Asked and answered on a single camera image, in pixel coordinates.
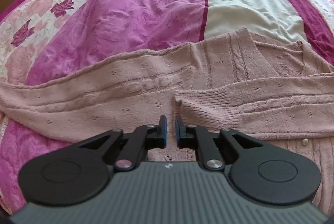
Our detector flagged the pink knitted cardigan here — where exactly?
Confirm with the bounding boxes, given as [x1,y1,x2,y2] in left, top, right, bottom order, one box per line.
[1,27,333,215]

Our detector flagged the pink floral striped bedspread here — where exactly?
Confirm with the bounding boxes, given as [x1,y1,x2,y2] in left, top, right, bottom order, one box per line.
[1,0,333,214]

